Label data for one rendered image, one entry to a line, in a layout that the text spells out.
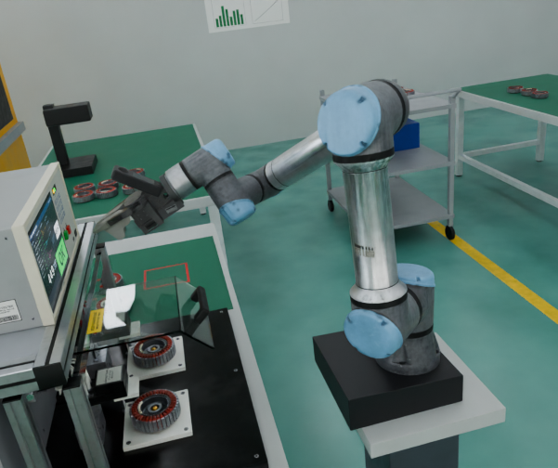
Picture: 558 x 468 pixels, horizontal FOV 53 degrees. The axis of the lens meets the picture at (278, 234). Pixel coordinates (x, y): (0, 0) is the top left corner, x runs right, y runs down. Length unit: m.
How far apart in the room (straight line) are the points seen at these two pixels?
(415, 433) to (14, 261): 0.88
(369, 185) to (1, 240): 0.66
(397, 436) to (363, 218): 0.49
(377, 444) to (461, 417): 0.20
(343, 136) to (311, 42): 5.65
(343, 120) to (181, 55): 5.46
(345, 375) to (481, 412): 0.30
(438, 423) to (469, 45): 6.39
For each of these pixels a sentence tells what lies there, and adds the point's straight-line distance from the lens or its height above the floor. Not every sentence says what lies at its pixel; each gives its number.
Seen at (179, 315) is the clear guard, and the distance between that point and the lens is 1.16.
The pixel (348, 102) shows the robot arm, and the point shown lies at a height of 1.45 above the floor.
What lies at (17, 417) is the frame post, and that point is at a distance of 1.13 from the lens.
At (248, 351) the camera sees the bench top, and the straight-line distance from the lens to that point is 1.56.
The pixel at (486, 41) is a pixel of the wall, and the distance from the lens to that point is 7.52.
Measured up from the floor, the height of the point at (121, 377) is 0.92.
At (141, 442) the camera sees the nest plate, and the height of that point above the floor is 0.78.
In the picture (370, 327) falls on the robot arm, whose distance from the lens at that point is 1.12.
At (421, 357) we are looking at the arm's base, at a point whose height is 0.86.
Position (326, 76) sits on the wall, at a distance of 6.72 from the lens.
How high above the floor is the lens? 1.64
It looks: 24 degrees down
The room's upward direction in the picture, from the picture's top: 7 degrees counter-clockwise
